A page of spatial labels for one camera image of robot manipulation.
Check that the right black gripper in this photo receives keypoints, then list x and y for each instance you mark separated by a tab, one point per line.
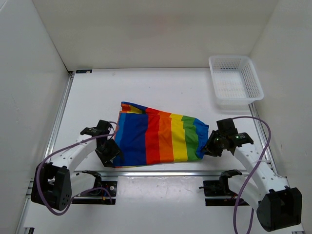
208	146

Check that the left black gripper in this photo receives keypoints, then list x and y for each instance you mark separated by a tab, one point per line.
105	159

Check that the rainbow striped shorts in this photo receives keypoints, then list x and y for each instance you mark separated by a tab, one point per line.
147	136

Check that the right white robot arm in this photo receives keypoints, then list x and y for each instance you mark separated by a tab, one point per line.
273	201

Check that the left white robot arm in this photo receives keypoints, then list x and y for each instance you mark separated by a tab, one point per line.
56	181

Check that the white perforated plastic basket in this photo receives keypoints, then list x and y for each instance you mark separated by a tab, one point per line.
235	80

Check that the small black corner label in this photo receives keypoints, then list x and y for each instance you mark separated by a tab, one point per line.
84	71

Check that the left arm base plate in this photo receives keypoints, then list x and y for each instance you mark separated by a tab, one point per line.
99	197

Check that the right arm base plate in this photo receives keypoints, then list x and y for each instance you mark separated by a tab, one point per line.
216	196

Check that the aluminium front rail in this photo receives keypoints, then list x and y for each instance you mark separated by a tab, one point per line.
160	173

